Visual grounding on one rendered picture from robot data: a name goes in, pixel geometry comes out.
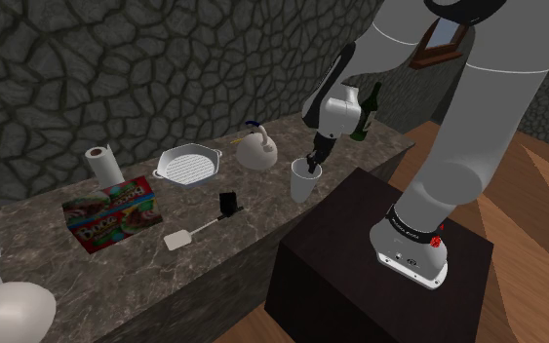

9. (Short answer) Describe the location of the white paper cup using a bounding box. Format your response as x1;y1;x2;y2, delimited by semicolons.
290;158;324;205

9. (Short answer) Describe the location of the green glass bottle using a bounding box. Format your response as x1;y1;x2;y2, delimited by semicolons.
348;81;383;143

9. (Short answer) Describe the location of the small black box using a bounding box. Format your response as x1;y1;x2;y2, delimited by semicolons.
218;190;239;218

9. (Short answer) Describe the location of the white grill pan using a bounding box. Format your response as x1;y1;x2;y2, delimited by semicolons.
152;142;223;188

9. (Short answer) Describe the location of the dark robot stand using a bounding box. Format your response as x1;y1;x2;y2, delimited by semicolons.
264;166;494;343

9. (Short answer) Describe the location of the wooden framed window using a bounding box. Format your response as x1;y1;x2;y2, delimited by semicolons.
408;18;470;70

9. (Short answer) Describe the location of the white spatula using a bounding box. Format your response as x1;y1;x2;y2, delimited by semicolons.
163;206;245;252

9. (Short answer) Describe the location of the paper towel roll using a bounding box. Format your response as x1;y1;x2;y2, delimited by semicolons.
84;144;126;190

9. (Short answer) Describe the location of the red food box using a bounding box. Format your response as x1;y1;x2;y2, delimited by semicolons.
60;175;164;255

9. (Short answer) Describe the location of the white round teapot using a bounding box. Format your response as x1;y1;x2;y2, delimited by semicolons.
0;231;58;343

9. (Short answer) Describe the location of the white kettle with blue handle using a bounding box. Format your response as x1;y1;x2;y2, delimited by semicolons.
230;120;279;172

